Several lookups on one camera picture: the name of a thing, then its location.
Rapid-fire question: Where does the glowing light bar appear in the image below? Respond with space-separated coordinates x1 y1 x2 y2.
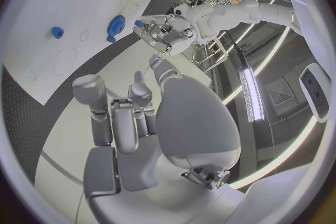
237 66 266 123

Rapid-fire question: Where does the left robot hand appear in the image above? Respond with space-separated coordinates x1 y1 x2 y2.
132 13 198 56

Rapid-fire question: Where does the blue short cylinder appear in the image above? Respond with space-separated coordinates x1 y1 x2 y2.
51 26 66 40

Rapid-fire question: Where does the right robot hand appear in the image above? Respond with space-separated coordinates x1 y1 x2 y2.
72 55 246 224

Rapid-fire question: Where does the blue gear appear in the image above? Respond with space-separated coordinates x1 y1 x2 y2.
106 15 127 38

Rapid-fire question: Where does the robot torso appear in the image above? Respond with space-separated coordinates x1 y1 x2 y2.
287 0 334 124

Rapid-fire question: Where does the white task board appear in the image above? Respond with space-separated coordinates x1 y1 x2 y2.
1 0 195 106

